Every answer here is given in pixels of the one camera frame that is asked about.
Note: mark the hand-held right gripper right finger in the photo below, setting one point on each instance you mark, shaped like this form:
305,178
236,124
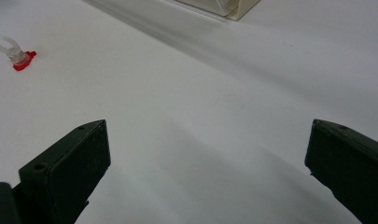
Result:
348,165

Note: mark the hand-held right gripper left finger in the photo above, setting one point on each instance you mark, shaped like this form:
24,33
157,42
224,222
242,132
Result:
71,168

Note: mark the clear plastic box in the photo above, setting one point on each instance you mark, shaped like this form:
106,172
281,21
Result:
227,7

